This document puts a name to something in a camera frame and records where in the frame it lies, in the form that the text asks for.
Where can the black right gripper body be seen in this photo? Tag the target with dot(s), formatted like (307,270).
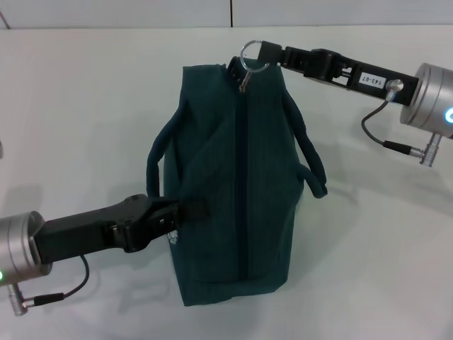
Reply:
(368,79)

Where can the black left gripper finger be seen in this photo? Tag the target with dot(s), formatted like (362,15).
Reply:
(187,210)

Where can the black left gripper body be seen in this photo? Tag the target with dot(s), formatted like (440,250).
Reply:
(88,230)

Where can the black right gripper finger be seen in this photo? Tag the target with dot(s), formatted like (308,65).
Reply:
(279,55)

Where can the dark teal insulated lunch bag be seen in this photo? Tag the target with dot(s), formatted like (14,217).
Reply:
(212,170)

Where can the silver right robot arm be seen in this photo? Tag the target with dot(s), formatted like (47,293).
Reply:
(431,99)

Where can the white partition board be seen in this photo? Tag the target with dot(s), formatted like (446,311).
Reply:
(318,10)

